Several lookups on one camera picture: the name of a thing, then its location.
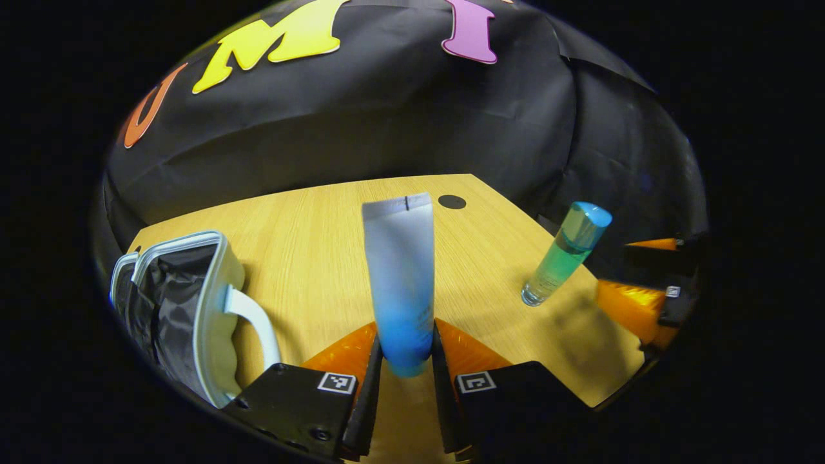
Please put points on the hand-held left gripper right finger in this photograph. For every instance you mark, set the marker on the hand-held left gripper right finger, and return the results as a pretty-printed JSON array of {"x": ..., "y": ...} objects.
[{"x": 445, "y": 412}]

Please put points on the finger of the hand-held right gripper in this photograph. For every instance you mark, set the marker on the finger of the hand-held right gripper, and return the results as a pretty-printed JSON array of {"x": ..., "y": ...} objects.
[
  {"x": 670, "y": 312},
  {"x": 657, "y": 258}
]

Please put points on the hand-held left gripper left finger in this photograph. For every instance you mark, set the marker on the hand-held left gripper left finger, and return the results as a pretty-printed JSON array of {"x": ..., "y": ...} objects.
[{"x": 364, "y": 412}]

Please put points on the clear green bottle blue cap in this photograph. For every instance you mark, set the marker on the clear green bottle blue cap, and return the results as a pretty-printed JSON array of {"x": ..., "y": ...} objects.
[{"x": 567, "y": 251}]

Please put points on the white and blue cream tube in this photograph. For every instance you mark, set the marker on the white and blue cream tube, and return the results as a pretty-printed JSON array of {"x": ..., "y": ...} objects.
[{"x": 399, "y": 270}]

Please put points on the black table grommet hole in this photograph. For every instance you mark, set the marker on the black table grommet hole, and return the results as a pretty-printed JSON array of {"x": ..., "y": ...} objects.
[{"x": 452, "y": 202}]

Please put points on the black backdrop cloth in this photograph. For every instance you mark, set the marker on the black backdrop cloth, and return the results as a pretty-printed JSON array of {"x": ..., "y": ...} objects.
[{"x": 387, "y": 116}]

